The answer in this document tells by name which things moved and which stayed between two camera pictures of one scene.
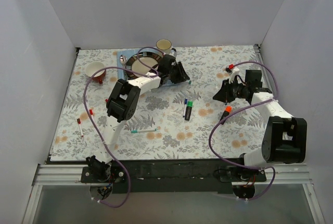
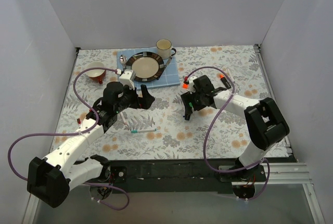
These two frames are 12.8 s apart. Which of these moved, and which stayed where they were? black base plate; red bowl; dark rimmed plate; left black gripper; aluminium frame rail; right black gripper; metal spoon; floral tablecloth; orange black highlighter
Moved: right black gripper; left black gripper; orange black highlighter
Stayed: metal spoon; black base plate; floral tablecloth; aluminium frame rail; dark rimmed plate; red bowl
